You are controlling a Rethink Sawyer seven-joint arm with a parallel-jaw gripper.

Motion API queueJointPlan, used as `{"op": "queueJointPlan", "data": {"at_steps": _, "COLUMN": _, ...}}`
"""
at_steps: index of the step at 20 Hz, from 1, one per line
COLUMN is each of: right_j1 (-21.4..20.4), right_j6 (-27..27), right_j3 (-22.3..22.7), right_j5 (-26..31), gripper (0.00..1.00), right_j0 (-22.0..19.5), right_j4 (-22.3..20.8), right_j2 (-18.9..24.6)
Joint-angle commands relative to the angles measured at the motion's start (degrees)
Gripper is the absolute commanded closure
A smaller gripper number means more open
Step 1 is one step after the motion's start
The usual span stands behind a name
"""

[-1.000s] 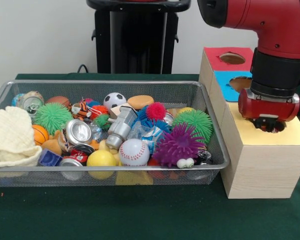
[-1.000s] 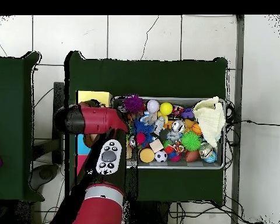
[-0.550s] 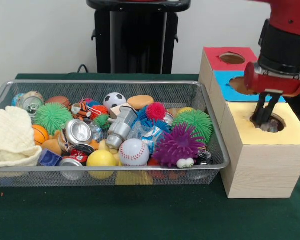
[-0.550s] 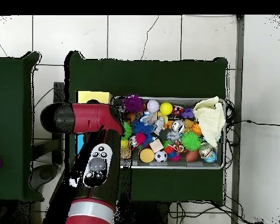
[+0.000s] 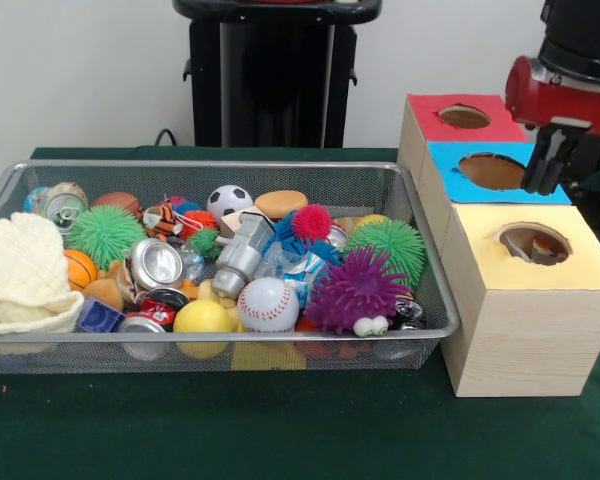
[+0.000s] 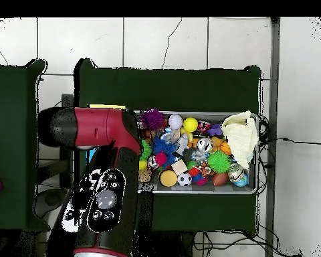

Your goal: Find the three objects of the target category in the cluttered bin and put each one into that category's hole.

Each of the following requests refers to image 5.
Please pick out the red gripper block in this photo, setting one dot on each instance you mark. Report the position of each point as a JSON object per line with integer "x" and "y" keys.
{"x": 545, "y": 102}

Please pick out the colourful patterned cloth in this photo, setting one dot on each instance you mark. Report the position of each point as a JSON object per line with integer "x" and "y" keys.
{"x": 542, "y": 248}

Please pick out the purple spiky fish toy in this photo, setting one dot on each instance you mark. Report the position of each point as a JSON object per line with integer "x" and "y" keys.
{"x": 357, "y": 292}

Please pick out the crushed silver can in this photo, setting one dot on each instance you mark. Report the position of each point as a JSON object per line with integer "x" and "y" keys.
{"x": 157, "y": 262}

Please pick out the wooden box with three holes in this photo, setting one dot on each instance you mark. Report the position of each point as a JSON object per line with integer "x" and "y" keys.
{"x": 530, "y": 340}

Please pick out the shallow metal mesh bin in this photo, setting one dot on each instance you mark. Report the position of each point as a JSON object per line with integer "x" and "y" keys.
{"x": 330, "y": 175}

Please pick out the green puffer ball with eyes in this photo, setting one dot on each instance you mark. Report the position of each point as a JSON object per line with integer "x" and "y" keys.
{"x": 395, "y": 240}

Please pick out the small pink spiky ball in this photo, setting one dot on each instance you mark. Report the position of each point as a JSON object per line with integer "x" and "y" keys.
{"x": 312, "y": 221}

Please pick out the orange round sponge disc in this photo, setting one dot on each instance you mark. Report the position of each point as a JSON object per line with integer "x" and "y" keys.
{"x": 281, "y": 202}

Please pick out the white baseball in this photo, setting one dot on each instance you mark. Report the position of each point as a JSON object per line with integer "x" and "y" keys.
{"x": 268, "y": 305}

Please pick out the small soccer ball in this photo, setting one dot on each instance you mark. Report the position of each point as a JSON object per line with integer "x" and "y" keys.
{"x": 230, "y": 200}

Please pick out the yellow smiley ball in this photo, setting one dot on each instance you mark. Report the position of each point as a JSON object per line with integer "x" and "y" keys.
{"x": 203, "y": 317}

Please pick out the cream knitted cloth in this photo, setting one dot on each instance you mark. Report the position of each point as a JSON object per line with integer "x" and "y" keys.
{"x": 20, "y": 270}

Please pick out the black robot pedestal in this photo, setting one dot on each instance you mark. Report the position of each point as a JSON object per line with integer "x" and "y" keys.
{"x": 290, "y": 75}

